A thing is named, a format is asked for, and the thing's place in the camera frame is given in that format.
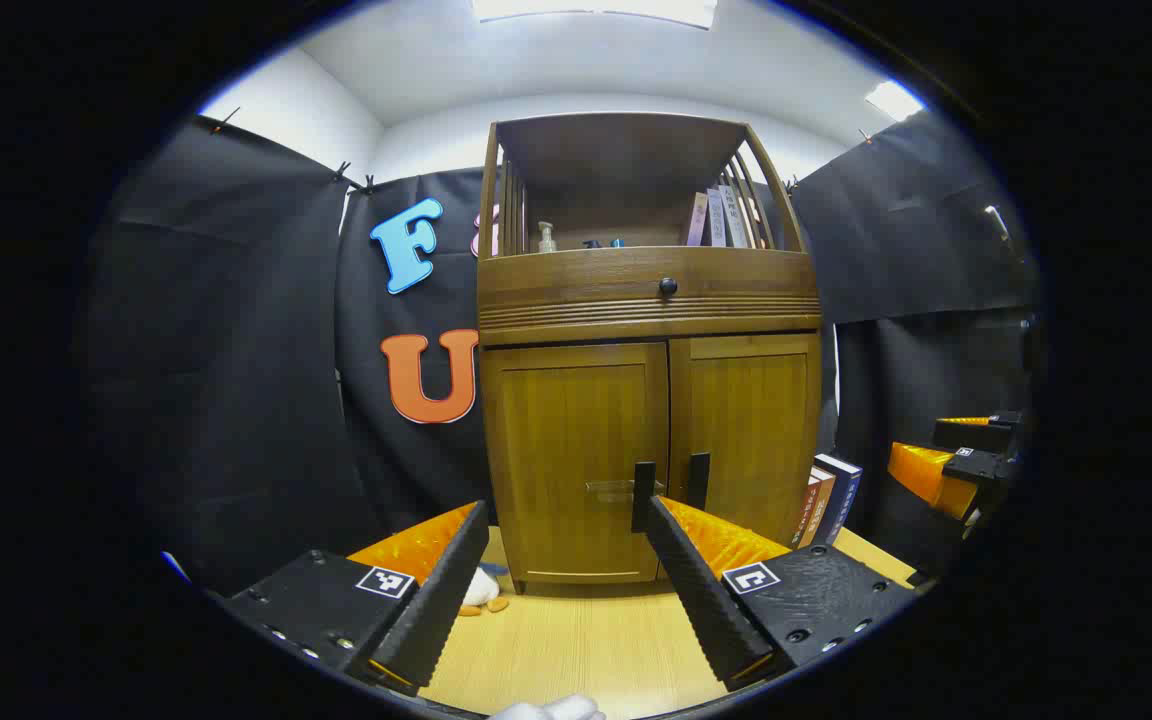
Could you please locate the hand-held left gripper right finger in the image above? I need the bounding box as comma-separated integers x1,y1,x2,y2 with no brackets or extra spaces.
644,495,917,693

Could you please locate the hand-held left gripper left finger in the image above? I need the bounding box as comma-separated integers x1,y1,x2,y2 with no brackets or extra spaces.
221,500,490,696

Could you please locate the wooden shoe cabinet door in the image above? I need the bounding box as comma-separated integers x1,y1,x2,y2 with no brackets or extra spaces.
668,335,823,549
483,343,670,584

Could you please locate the wooden double-door shoe cabinet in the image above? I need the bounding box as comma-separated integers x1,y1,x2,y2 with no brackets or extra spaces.
476,112,824,598

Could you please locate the penguin plush toy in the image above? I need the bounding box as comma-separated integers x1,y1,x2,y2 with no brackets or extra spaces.
458,565,511,617

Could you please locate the dark blue book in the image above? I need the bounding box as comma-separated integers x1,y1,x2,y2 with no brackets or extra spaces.
814,453,863,546

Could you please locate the orange book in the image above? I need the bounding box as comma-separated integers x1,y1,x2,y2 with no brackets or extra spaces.
793,468,835,549

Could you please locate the black backdrop cloth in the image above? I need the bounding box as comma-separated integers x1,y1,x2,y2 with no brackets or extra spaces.
86,108,1042,596

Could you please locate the white book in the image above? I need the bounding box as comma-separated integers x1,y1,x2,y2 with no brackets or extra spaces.
719,184,750,248

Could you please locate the wooden drawer with black knob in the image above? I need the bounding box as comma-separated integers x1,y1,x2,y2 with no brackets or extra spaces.
477,247,823,346

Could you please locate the small ceiling light panel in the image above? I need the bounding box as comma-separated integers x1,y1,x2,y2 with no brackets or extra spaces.
864,80,927,123

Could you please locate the long ceiling light panel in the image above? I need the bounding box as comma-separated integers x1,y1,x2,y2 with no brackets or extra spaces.
471,0,719,29

